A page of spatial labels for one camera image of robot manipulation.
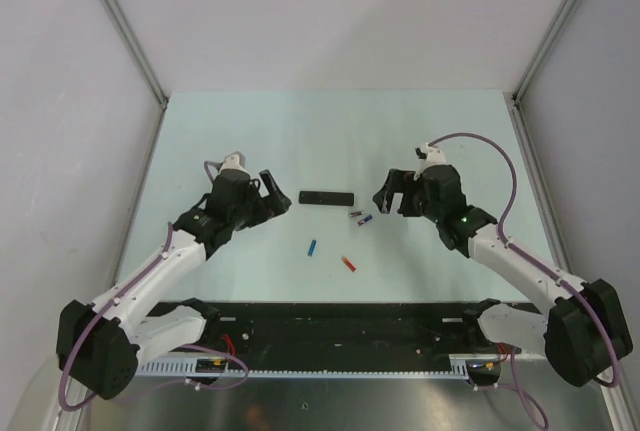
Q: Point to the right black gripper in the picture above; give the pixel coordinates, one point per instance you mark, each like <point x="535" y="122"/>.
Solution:
<point x="400" y="181"/>

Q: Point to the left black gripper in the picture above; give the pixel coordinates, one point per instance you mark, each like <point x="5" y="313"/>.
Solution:
<point x="268" y="206"/>

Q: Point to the black remote control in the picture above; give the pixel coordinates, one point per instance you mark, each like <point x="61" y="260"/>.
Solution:
<point x="324" y="198"/>

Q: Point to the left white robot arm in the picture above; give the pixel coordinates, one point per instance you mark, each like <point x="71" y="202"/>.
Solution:
<point x="102" y="344"/>

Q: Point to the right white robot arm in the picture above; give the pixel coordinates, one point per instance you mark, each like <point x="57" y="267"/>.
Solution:
<point x="578" y="326"/>

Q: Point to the purple blue AAA battery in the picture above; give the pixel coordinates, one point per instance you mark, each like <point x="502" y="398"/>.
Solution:
<point x="364" y="220"/>

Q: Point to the red orange AAA battery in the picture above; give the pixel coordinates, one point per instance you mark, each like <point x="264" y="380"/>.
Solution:
<point x="348" y="264"/>

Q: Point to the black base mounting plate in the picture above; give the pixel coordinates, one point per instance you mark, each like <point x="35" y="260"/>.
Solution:
<point x="351" y="338"/>

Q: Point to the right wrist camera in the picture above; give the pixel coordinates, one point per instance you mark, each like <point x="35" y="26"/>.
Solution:
<point x="430" y="155"/>

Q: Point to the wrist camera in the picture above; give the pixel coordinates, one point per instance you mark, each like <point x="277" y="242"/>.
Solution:
<point x="235" y="161"/>
<point x="430" y="155"/>

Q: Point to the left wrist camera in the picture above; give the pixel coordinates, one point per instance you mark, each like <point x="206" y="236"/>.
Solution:
<point x="235" y="161"/>

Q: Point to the right aluminium frame post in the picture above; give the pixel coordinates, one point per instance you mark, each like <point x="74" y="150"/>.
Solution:
<point x="553" y="32"/>

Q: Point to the aluminium frame post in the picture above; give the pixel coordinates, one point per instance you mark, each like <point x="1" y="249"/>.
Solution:
<point x="553" y="32"/>
<point x="131" y="43"/>

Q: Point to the left aluminium frame post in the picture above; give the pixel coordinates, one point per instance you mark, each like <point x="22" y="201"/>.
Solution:
<point x="131" y="43"/>

